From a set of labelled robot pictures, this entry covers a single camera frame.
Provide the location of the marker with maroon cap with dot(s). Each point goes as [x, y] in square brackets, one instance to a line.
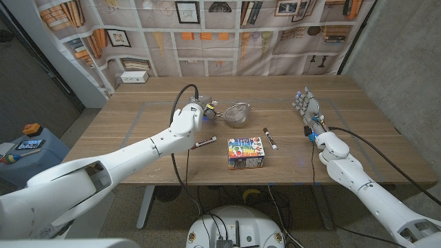
[206, 141]

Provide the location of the grey table leg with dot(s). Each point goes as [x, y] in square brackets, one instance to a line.
[324, 210]

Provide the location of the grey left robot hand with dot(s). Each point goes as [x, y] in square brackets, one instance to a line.
[210, 110]

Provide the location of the colourful printed package box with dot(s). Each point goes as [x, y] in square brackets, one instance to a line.
[245, 151]

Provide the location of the white table leg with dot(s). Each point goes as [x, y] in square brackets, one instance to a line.
[144, 210]

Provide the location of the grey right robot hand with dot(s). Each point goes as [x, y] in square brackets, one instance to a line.
[311, 110]

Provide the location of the white power outlet box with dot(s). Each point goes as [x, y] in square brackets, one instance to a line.
[133, 77]

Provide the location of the smartphone with lit screen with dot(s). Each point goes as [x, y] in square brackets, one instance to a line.
[30, 144]

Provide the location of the printed bookshelf backdrop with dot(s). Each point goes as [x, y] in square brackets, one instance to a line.
[206, 48]

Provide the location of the marker with brown cap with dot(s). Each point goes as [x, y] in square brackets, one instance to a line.
[270, 138]

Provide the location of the white robot chest edge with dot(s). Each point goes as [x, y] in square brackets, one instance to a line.
[69, 244]

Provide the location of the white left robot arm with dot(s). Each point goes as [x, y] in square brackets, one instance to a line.
[113, 165]

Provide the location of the black backdrop stand pole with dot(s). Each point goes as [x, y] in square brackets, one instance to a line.
[356, 38]

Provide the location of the blue-grey storage box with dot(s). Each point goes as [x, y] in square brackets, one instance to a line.
[51, 148]

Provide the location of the yellow banana-shaped object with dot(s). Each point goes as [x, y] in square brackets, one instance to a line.
[251, 193]

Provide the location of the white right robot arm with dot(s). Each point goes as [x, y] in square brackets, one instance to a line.
[375, 196]

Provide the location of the black round fan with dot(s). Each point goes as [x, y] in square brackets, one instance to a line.
[167, 193]

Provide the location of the orange and black block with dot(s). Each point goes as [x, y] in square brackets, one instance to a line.
[31, 129]

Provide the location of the white robot torso base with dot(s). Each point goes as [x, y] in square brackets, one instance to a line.
[248, 227]

